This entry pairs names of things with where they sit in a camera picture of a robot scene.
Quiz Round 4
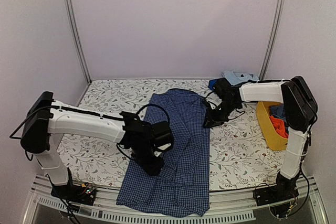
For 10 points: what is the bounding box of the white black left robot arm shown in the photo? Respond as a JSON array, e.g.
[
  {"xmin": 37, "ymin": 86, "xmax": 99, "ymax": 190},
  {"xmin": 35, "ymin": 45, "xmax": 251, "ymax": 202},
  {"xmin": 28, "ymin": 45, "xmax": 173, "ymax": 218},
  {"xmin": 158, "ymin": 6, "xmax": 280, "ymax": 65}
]
[{"xmin": 20, "ymin": 91, "xmax": 174, "ymax": 200}]

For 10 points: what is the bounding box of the yellow plastic laundry basket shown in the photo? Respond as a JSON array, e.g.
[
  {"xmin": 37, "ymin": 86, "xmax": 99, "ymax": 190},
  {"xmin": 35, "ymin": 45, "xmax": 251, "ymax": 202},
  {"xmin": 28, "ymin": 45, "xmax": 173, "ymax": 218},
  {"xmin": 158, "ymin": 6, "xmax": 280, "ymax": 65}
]
[{"xmin": 256, "ymin": 101, "xmax": 288, "ymax": 151}]

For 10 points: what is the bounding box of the grey blue garment in basket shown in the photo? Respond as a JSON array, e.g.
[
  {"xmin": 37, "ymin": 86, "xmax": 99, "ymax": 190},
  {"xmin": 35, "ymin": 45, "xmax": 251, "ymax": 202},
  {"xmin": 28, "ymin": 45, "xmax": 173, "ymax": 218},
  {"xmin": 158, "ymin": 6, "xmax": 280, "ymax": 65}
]
[{"xmin": 269, "ymin": 104, "xmax": 286, "ymax": 120}]

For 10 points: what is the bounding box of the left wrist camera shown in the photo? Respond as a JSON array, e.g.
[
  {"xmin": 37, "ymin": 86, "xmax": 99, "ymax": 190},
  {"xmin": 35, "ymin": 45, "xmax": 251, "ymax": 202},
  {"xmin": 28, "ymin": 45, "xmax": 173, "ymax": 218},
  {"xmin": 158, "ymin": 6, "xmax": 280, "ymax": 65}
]
[{"xmin": 153, "ymin": 143, "xmax": 173, "ymax": 157}]

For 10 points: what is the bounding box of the floral patterned table cloth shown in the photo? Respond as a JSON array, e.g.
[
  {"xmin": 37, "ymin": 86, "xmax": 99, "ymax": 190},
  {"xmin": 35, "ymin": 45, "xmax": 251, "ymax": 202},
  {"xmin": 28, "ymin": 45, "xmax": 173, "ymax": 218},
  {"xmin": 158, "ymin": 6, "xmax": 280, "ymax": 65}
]
[{"xmin": 58, "ymin": 79, "xmax": 285, "ymax": 191}]

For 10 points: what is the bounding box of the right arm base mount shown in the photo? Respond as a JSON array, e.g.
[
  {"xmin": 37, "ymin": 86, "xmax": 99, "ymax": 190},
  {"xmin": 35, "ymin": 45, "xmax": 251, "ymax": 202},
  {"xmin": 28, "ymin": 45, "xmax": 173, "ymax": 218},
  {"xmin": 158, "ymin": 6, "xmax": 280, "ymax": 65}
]
[{"xmin": 253, "ymin": 183, "xmax": 299, "ymax": 219}]

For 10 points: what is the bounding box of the folded royal blue garment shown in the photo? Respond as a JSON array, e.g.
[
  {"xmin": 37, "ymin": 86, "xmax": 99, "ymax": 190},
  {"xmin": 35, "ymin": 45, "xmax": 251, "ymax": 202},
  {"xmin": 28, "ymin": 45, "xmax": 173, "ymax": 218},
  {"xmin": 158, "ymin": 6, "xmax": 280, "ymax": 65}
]
[{"xmin": 208, "ymin": 79, "xmax": 218, "ymax": 91}]

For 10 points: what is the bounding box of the aluminium front rail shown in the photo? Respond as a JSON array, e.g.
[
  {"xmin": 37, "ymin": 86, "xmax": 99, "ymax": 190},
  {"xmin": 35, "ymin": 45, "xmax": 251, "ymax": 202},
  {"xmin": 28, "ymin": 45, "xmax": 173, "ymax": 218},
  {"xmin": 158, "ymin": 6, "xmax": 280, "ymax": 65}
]
[{"xmin": 21, "ymin": 175, "xmax": 334, "ymax": 223}]

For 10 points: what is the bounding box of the left aluminium frame post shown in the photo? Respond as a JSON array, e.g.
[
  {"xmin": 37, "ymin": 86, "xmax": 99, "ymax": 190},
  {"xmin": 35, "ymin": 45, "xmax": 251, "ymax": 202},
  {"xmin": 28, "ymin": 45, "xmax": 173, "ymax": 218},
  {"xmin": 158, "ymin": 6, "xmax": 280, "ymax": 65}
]
[{"xmin": 64, "ymin": 0, "xmax": 92, "ymax": 84}]

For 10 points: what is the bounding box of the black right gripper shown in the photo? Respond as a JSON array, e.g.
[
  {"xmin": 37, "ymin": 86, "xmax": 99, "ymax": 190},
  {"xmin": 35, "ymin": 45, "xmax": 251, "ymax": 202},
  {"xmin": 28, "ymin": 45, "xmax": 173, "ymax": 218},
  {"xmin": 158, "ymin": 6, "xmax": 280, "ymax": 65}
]
[{"xmin": 202, "ymin": 100, "xmax": 239, "ymax": 129}]

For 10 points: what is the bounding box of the blue checkered button shirt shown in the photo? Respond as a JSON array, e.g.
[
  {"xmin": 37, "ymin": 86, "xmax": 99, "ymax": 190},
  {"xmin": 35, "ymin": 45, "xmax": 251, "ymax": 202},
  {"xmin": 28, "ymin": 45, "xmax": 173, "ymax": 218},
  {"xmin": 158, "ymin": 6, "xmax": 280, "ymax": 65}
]
[{"xmin": 117, "ymin": 88, "xmax": 210, "ymax": 218}]

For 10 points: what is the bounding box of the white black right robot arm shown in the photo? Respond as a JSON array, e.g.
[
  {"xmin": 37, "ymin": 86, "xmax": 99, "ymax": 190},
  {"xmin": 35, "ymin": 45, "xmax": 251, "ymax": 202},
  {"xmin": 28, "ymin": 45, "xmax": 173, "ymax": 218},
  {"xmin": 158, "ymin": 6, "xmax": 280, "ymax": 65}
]
[{"xmin": 203, "ymin": 76, "xmax": 318, "ymax": 201}]

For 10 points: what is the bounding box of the right aluminium frame post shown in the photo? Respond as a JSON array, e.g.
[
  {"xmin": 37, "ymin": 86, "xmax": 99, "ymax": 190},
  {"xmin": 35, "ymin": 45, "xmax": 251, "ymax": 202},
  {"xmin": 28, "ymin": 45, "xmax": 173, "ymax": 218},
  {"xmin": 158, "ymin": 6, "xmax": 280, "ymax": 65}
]
[{"xmin": 259, "ymin": 0, "xmax": 285, "ymax": 80}]

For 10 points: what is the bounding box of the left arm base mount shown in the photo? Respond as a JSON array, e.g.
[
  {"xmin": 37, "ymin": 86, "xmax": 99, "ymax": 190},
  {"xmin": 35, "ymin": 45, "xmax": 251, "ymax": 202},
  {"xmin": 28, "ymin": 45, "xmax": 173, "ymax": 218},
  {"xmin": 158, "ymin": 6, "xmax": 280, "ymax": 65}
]
[{"xmin": 51, "ymin": 181, "xmax": 97, "ymax": 206}]

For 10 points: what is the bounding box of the aluminium frame post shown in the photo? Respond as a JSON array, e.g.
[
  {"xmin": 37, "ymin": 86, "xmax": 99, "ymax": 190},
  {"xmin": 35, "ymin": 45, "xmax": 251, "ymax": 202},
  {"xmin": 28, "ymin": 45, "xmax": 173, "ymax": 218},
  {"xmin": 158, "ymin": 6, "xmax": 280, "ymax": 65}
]
[
  {"xmin": 64, "ymin": 0, "xmax": 92, "ymax": 84},
  {"xmin": 259, "ymin": 0, "xmax": 285, "ymax": 80}
]

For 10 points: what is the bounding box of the folded light blue t-shirt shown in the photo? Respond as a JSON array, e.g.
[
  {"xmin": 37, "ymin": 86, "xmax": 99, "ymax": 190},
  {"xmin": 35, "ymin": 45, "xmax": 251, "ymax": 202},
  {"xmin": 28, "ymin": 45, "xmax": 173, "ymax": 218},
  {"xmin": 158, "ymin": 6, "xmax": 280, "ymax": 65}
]
[{"xmin": 222, "ymin": 70, "xmax": 259, "ymax": 86}]

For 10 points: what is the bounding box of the orange garment in basket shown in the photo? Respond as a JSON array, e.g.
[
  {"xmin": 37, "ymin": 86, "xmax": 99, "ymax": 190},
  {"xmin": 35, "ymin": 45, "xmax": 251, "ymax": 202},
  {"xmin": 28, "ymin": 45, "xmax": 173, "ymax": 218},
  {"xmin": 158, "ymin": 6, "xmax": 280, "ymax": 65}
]
[{"xmin": 269, "ymin": 115, "xmax": 289, "ymax": 138}]

